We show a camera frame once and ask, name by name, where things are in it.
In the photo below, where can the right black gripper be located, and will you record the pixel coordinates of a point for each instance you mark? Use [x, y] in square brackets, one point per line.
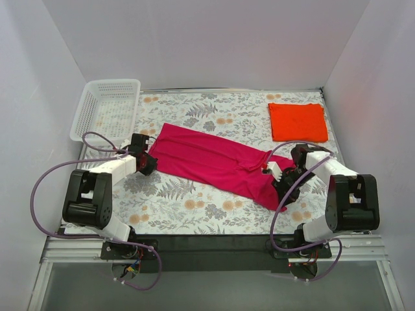
[286, 186]

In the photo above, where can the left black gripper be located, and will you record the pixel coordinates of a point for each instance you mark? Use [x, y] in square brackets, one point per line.
[148, 165]

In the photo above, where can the magenta t-shirt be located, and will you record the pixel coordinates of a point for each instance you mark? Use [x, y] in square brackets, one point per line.
[216, 161]

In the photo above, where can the white plastic basket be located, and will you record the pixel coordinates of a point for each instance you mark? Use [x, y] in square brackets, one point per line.
[108, 107]

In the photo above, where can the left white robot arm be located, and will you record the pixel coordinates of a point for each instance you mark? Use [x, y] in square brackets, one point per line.
[88, 201]

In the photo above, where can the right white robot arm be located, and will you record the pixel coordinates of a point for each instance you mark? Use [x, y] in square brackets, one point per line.
[352, 203]

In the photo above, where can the folded orange t-shirt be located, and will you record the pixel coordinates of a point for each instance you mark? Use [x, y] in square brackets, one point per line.
[303, 122]

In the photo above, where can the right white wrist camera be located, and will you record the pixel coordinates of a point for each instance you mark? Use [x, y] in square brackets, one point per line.
[273, 169]

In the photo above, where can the aluminium frame rail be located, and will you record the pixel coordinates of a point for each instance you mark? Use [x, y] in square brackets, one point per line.
[356, 247]

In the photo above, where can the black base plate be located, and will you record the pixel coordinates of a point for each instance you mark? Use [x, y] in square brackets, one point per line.
[190, 253]

